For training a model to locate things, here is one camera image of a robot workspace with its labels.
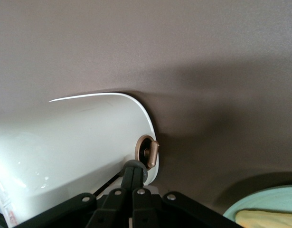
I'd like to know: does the brown table mat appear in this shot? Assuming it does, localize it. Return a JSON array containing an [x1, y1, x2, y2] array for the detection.
[[0, 0, 292, 214]]

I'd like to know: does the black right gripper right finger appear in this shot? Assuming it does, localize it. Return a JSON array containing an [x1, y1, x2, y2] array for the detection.
[[132, 167, 241, 228]]

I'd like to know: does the white two-slot toaster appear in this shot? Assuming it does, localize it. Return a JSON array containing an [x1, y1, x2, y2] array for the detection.
[[0, 92, 160, 228]]

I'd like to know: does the golden triangular pastry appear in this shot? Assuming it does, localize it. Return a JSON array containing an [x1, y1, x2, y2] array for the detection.
[[235, 208, 292, 228]]

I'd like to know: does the bronze toaster dial knob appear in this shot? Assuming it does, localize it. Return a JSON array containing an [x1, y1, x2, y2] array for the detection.
[[135, 135, 160, 170]]

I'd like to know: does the grey toaster lever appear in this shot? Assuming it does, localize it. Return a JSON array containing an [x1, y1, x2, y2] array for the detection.
[[123, 159, 149, 185]]

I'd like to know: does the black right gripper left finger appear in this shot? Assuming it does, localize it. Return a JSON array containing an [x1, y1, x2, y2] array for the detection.
[[11, 166, 135, 228]]

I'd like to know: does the pale green round plate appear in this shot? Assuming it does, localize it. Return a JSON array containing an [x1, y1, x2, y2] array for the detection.
[[223, 184, 292, 228]]

